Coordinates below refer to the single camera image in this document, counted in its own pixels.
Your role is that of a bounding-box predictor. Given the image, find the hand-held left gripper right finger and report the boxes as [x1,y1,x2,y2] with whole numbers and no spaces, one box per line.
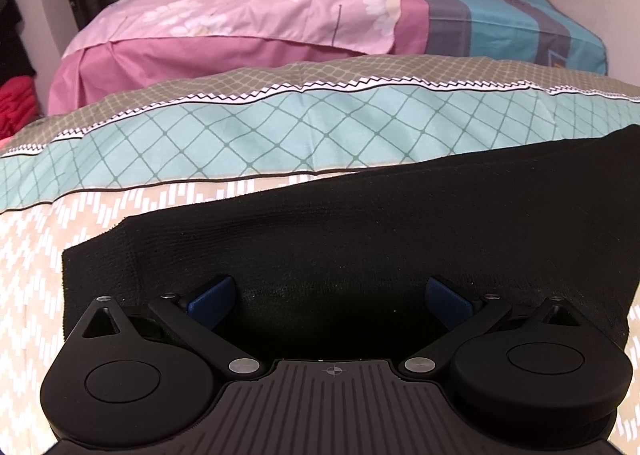
[398,274,581,377]

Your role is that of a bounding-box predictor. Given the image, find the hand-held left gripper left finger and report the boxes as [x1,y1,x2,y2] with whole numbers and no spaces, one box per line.
[82,274,264,377]

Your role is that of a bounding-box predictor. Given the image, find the black pants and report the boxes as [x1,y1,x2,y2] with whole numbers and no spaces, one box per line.
[61,124,640,372]

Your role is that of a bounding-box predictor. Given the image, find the patterned bed quilt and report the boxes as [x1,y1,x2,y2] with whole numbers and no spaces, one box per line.
[0,54,640,455]

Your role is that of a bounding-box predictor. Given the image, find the pile of red clothes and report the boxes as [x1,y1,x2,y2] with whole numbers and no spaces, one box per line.
[0,75,39,142]

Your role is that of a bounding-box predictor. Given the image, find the blue grey striped pillow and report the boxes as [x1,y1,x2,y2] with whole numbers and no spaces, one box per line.
[399,0,609,77]

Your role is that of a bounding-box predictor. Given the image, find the pink floral pillow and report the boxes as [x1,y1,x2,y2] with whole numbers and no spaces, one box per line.
[47,0,432,117]

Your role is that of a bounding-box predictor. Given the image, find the black hanging clothes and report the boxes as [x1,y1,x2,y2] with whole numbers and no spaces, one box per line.
[0,0,37,82]

